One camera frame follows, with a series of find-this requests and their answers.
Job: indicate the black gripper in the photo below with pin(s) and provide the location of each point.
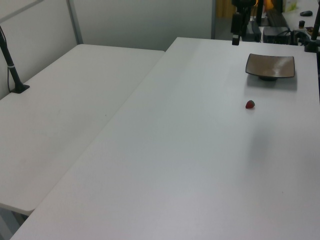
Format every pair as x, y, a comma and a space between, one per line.
242, 2

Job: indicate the red strawberry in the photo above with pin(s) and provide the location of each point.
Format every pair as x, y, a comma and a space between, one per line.
250, 105

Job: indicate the brown square ceramic plate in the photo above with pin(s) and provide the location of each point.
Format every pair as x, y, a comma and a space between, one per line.
270, 66

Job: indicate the black vertical stand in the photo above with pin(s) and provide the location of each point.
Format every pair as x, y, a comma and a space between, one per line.
260, 12

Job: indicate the orange object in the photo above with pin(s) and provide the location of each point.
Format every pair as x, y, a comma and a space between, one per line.
268, 4

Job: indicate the black electronics box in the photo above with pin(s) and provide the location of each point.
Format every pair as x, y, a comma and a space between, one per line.
276, 35

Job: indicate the green and white box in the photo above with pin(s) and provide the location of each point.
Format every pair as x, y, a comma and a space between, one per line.
290, 5

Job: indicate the black cylinder with yellow band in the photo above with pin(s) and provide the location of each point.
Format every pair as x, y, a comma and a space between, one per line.
302, 25

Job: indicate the black computer mouse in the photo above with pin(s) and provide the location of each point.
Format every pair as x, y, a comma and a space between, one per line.
306, 13

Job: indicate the black clamped pole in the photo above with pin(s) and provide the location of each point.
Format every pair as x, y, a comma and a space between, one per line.
315, 25

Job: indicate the silver partition end post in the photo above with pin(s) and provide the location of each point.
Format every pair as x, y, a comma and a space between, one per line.
213, 20

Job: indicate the grey partition corner post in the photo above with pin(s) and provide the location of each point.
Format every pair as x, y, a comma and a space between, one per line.
75, 22

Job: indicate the black camera pole with base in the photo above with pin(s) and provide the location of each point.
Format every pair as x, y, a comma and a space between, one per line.
14, 75

